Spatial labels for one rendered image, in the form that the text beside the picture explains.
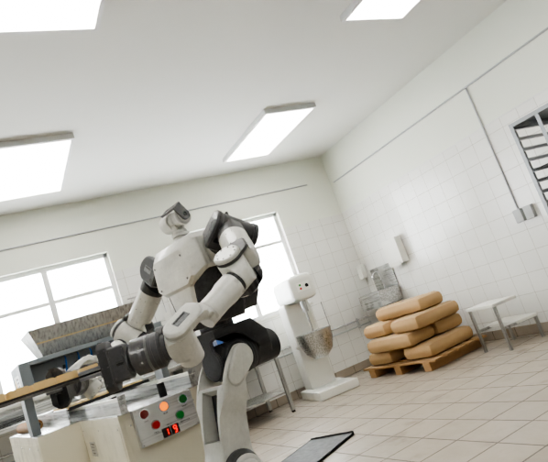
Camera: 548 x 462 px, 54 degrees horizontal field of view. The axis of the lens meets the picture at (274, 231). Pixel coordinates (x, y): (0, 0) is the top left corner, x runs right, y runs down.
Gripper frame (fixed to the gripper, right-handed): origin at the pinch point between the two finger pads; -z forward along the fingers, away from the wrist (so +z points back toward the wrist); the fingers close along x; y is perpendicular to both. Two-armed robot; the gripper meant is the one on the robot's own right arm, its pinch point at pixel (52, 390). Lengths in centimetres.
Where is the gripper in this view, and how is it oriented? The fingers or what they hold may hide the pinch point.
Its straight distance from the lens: 180.4
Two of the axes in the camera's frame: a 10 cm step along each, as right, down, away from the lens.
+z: 0.3, 1.6, 9.9
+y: 9.5, -3.3, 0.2
